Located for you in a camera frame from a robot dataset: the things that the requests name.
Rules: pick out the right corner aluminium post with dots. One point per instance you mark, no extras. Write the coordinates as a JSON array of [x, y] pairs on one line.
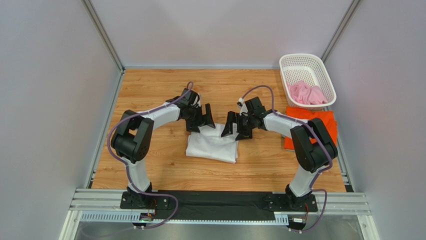
[[338, 33]]

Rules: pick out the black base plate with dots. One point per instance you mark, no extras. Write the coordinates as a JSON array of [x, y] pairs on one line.
[[216, 205]]

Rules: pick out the pink t shirt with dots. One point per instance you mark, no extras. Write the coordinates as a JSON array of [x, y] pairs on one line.
[[305, 94]]

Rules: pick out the white t shirt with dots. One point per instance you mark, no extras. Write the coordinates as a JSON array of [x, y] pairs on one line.
[[209, 144]]

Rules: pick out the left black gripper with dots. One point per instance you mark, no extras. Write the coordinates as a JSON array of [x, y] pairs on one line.
[[207, 119]]

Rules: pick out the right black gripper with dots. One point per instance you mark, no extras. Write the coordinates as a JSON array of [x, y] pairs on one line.
[[239, 123]]

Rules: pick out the aluminium frame rail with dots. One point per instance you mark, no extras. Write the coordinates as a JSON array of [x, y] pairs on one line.
[[103, 205]]

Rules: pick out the left corner aluminium post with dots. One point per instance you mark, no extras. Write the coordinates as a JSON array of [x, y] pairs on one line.
[[97, 22]]

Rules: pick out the corner aluminium post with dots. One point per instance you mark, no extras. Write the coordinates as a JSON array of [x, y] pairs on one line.
[[338, 33], [97, 22]]

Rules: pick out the folded orange t shirt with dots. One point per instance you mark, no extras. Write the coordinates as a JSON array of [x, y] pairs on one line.
[[326, 116]]

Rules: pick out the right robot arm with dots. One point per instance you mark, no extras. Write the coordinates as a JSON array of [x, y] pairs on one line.
[[313, 145]]

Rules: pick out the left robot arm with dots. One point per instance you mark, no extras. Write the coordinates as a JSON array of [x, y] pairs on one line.
[[130, 141]]

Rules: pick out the white plastic laundry basket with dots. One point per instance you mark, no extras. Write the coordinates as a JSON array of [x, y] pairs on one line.
[[309, 69]]

